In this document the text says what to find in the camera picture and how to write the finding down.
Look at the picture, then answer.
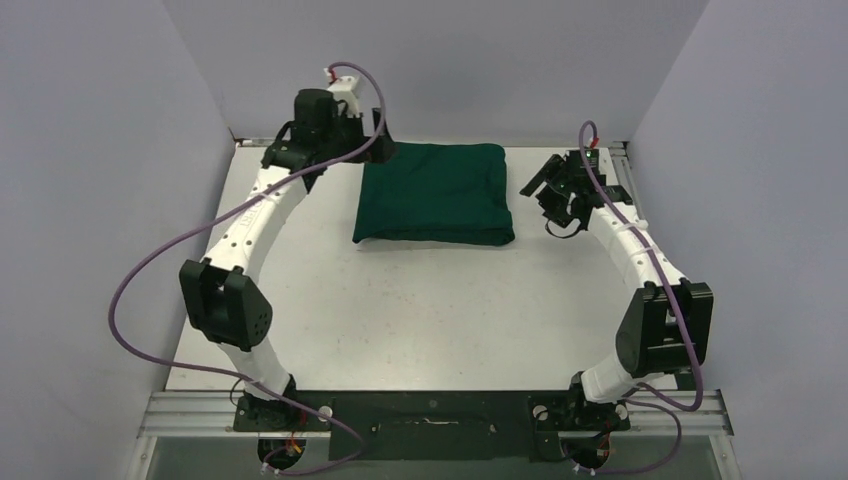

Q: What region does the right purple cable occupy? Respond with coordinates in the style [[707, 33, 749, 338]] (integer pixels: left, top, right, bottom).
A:
[[578, 119, 705, 477]]

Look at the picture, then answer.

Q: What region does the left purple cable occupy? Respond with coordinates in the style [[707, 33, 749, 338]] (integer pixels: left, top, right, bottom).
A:
[[107, 62, 388, 477]]

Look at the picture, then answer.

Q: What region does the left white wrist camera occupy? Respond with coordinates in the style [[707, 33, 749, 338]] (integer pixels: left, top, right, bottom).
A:
[[325, 70, 362, 118]]

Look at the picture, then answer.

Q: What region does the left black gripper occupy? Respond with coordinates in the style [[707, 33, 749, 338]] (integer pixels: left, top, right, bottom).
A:
[[321, 109, 397, 166]]

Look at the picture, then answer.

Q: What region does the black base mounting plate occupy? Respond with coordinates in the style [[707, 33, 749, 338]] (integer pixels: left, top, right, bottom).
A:
[[232, 389, 631, 462]]

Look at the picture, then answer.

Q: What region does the dark green surgical cloth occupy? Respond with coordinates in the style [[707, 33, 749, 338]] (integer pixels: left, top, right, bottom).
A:
[[352, 143, 515, 247]]

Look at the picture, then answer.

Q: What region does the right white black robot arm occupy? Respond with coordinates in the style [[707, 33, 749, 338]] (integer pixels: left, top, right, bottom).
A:
[[520, 150, 714, 428]]

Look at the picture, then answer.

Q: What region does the aluminium front frame rail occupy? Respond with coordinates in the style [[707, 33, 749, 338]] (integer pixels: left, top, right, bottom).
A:
[[138, 390, 733, 438]]

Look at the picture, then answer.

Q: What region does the purple cable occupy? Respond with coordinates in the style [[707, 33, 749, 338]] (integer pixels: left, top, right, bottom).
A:
[[578, 119, 705, 477], [107, 62, 388, 477]]

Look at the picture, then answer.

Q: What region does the aluminium right side rail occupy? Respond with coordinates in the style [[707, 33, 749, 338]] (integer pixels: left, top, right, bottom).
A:
[[609, 141, 644, 218]]

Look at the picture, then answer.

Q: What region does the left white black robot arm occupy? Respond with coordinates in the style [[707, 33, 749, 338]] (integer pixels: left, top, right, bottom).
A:
[[178, 89, 395, 430]]

